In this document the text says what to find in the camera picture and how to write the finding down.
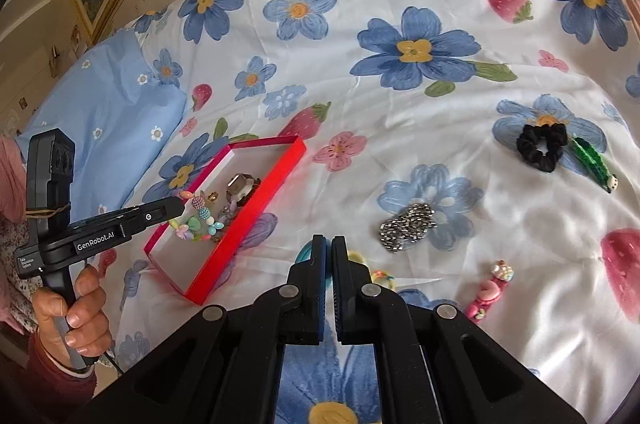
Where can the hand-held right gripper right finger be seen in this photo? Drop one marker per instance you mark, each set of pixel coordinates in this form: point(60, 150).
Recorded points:
point(345, 294)

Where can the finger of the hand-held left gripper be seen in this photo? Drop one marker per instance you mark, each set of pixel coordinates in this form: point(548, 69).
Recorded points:
point(165, 209)

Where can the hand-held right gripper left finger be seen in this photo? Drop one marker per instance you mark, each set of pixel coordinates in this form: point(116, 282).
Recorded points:
point(315, 284)

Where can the purple hair accessory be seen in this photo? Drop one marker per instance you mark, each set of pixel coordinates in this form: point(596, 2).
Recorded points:
point(227, 211)

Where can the red shallow cardboard box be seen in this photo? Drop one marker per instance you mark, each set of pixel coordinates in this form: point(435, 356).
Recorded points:
point(250, 224)

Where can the person's left forearm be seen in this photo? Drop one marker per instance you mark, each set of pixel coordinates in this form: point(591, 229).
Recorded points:
point(50, 389)

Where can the person's left hand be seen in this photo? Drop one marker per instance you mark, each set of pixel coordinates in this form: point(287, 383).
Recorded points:
point(92, 314)

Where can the person's pink floral clothing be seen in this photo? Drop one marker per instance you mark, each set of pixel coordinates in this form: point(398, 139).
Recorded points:
point(7, 184)

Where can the light blue flowered pillow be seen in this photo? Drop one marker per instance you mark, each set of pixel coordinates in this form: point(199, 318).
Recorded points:
point(110, 104)

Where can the floral strawberry print bedsheet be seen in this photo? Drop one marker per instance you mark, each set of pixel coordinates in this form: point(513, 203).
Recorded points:
point(450, 119)

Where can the black scrunchie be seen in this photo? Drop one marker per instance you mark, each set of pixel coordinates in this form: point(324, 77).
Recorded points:
point(527, 149)

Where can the green hair clip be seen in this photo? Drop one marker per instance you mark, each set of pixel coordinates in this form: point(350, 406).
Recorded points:
point(592, 161)

